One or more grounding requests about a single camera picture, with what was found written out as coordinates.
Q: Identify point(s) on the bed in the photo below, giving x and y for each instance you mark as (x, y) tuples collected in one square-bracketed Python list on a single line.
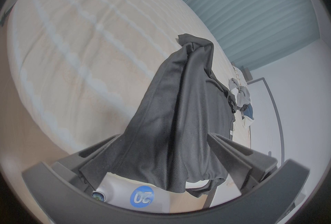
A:
[(77, 62)]

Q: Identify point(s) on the black T-shirt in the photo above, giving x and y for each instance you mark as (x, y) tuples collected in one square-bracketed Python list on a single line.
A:
[(181, 114)]

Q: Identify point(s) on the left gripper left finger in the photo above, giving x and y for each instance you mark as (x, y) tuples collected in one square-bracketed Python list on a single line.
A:
[(72, 166)]

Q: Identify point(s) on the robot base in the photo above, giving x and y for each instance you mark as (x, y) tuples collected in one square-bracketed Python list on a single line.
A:
[(121, 192)]

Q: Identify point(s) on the grey bedside table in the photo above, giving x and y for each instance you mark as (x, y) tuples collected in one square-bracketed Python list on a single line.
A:
[(247, 74)]

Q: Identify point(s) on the pile of clothes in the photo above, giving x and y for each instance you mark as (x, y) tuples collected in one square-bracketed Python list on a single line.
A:
[(243, 96)]

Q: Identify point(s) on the white printed pillow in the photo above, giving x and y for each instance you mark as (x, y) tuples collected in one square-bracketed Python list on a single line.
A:
[(238, 71)]

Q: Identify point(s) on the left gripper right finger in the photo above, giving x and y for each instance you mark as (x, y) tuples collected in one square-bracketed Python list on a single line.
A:
[(248, 166)]

